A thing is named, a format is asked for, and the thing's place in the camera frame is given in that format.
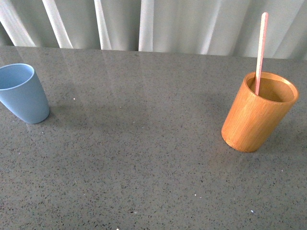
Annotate blue plastic cup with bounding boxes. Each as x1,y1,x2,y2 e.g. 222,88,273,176
0,63,50,124

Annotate bamboo chopstick holder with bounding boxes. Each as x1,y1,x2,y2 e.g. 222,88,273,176
221,72,299,152

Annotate pink chopstick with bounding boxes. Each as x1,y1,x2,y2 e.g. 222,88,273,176
255,12,269,95

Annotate white curtain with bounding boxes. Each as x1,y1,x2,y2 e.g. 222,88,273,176
0,0,307,59

